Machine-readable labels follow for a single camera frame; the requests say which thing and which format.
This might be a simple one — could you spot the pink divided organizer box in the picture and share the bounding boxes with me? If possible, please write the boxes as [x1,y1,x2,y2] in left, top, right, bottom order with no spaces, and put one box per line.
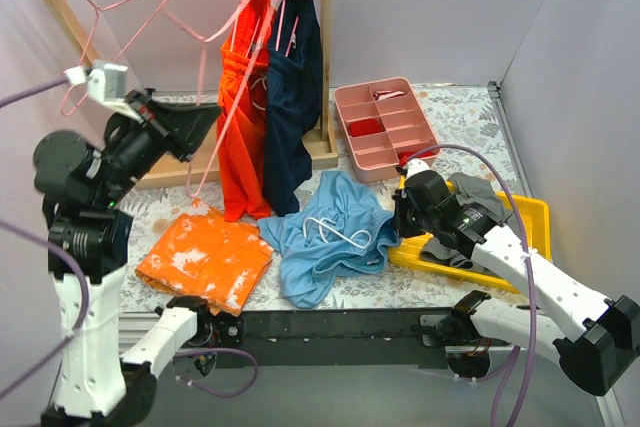
[334,77,438,183]

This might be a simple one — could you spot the yellow plastic tray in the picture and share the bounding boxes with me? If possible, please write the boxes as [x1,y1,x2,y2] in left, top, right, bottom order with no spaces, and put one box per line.
[389,191,552,293]

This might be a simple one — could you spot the orange hanging shorts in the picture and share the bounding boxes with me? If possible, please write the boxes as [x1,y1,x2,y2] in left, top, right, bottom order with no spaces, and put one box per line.
[217,0,273,222]

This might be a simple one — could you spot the orange white folded cloth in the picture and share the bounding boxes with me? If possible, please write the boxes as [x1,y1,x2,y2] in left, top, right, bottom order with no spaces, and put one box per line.
[136,199,274,317]

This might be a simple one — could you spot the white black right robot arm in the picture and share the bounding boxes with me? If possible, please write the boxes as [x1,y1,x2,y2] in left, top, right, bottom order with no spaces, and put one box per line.
[393,159,639,396]

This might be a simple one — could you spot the aluminium frame rail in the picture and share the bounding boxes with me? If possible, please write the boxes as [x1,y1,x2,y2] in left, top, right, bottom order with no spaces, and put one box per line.
[42,309,626,427]

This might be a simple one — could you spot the pink hanger with navy shorts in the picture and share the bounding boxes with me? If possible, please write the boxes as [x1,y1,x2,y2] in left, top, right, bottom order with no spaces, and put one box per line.
[274,0,300,57]

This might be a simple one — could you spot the grey shorts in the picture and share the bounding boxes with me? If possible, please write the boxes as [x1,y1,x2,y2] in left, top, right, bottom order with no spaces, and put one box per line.
[420,173,520,276]

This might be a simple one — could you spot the pink hanger with orange shorts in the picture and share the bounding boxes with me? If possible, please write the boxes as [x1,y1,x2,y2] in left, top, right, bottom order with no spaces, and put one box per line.
[221,0,268,62]

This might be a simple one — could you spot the red white cloth in organizer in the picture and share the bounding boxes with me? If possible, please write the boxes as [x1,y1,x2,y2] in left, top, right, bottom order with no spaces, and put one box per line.
[372,90,406,101]

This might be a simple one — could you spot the pink wire hanger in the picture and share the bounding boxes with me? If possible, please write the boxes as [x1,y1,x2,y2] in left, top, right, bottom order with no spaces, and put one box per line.
[159,0,253,199]
[60,0,179,117]

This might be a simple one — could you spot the pink wire hanger on rack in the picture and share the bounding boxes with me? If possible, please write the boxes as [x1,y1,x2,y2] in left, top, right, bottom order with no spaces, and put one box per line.
[60,0,179,117]

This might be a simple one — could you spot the light blue shorts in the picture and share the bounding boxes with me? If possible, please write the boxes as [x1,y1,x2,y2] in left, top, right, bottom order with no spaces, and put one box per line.
[257,170,400,309]

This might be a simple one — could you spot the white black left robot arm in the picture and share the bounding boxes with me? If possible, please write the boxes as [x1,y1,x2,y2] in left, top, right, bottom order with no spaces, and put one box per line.
[33,90,221,426]

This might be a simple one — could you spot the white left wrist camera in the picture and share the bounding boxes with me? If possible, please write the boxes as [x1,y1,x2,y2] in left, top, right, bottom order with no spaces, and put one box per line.
[64,59,128,113]

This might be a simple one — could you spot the navy blue hanging shorts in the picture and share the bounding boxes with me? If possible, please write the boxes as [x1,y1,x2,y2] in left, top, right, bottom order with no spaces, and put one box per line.
[263,0,323,216]

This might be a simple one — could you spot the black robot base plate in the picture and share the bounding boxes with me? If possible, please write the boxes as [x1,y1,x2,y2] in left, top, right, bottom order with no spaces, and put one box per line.
[154,307,516,381]

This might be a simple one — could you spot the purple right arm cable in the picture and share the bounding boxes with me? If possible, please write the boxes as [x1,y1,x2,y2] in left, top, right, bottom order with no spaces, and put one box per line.
[422,144,541,427]

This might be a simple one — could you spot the red cloth front compartment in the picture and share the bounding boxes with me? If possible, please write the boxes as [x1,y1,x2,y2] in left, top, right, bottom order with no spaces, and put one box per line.
[398,151,431,165]

